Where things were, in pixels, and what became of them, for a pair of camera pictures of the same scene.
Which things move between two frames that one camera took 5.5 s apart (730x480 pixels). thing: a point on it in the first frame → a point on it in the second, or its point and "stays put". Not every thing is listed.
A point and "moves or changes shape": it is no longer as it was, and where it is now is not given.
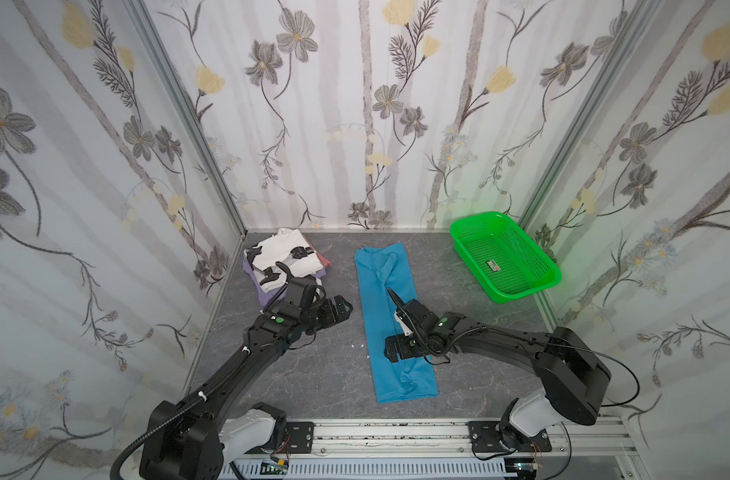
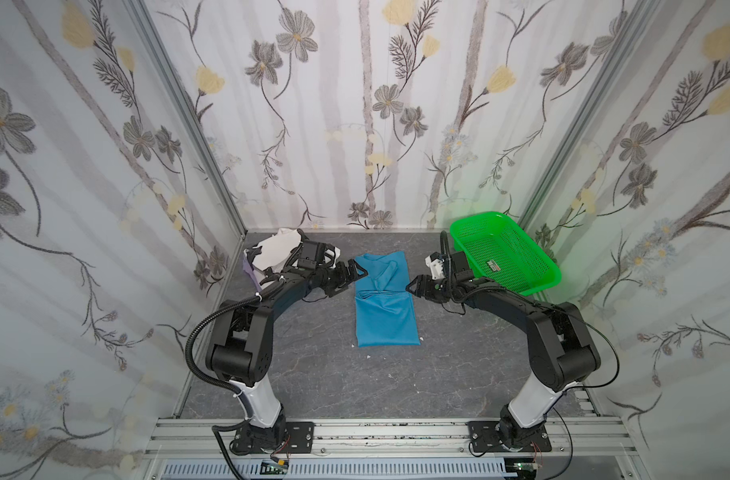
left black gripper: [289, 282] → [337, 276]
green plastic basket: [503, 258] stays put
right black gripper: [407, 315] → [433, 286]
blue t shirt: [382, 268] moves or changes shape
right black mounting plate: [484, 439] stays put
